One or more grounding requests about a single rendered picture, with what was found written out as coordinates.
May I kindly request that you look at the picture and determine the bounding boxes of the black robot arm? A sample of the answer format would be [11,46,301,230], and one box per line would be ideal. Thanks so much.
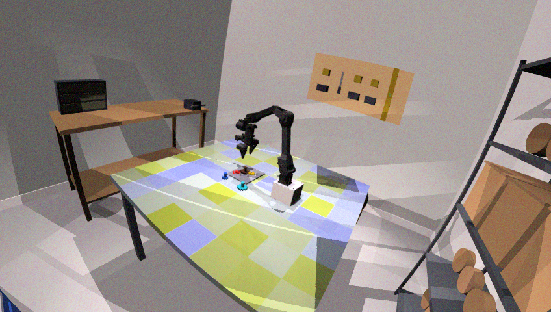
[236,106,296,186]

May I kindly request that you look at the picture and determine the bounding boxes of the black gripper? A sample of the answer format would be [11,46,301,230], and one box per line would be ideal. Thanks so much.
[236,133,259,159]

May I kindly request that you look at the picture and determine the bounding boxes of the teal gear with central post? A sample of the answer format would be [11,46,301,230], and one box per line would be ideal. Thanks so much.
[237,181,248,191]

